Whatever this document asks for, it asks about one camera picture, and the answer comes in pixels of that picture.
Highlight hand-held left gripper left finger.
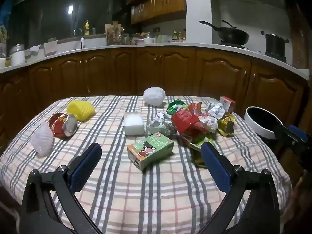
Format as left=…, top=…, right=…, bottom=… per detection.
left=19, top=142, right=103, bottom=234

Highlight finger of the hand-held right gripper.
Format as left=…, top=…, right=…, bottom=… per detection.
left=274, top=124, right=303, bottom=152
left=289, top=125, right=309, bottom=143

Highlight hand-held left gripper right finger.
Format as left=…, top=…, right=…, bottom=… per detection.
left=199, top=141, right=281, bottom=234

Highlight white round bin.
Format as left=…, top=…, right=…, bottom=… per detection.
left=244, top=106, right=284, bottom=140

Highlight person's right forearm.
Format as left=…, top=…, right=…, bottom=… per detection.
left=283, top=172, right=309, bottom=225

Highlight olive yellow snack wrapper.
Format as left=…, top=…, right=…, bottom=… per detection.
left=217, top=112, right=236, bottom=137

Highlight crushed red can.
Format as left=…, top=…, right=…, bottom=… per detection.
left=48, top=113, right=79, bottom=139

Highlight pale pink foam fruit net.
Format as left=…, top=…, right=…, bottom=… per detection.
left=30, top=122, right=54, bottom=157

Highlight red crumpled wrapper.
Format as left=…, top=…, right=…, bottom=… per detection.
left=171, top=102, right=210, bottom=147

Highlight crumpled white paper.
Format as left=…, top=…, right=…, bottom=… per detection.
left=199, top=102, right=226, bottom=133

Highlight plaid tablecloth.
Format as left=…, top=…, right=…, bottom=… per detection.
left=0, top=95, right=293, bottom=234

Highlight yellow foam fruit net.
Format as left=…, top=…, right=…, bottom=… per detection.
left=67, top=100, right=96, bottom=122

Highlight white foam block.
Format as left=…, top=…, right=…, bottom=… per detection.
left=123, top=112, right=145, bottom=135

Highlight small red and white box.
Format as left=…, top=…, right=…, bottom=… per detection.
left=219, top=96, right=236, bottom=113

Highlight green drink carton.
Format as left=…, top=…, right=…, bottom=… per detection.
left=126, top=132, right=174, bottom=171

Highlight crumpled grey paper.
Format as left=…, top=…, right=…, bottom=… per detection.
left=146, top=112, right=178, bottom=137

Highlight crushed green soda can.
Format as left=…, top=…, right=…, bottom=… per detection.
left=166, top=99, right=189, bottom=114

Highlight gas stove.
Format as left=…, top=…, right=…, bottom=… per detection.
left=221, top=43, right=287, bottom=63

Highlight black cooking pot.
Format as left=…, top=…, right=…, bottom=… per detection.
left=261, top=31, right=289, bottom=57

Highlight white round foam fruit net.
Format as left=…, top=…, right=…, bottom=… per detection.
left=143, top=87, right=167, bottom=107

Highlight wooden base cabinets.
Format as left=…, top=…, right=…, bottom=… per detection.
left=0, top=47, right=309, bottom=152

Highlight black wok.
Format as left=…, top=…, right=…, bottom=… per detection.
left=199, top=20, right=250, bottom=45

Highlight white open box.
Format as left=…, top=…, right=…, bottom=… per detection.
left=43, top=39, right=59, bottom=57

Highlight white crumpled cloth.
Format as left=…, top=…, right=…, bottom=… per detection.
left=25, top=45, right=44, bottom=63

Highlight white kitchen countertop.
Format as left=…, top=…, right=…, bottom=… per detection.
left=0, top=42, right=310, bottom=81

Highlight white canister with metal lid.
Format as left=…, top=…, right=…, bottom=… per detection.
left=9, top=44, right=26, bottom=67

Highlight wooden utensil rack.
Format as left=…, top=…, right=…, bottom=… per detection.
left=105, top=23, right=124, bottom=45

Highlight group of seasoning bottles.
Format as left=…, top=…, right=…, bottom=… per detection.
left=172, top=29, right=186, bottom=42

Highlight dark kitchen window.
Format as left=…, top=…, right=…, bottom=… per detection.
left=10, top=0, right=128, bottom=50

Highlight wooden wall cabinets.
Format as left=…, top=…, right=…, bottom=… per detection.
left=125, top=0, right=187, bottom=26

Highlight blue wall picture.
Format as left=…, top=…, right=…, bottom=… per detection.
left=0, top=0, right=14, bottom=44

